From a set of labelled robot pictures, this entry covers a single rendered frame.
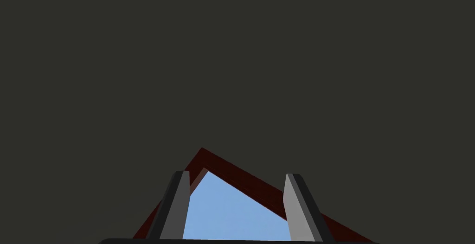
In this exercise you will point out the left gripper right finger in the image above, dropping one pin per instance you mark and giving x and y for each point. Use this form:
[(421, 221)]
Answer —
[(301, 210)]

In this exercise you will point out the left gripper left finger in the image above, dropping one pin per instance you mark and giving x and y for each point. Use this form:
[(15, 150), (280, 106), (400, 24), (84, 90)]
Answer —
[(173, 210)]

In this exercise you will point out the dark red framed window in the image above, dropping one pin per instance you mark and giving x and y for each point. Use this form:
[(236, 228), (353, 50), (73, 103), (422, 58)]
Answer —
[(237, 214)]

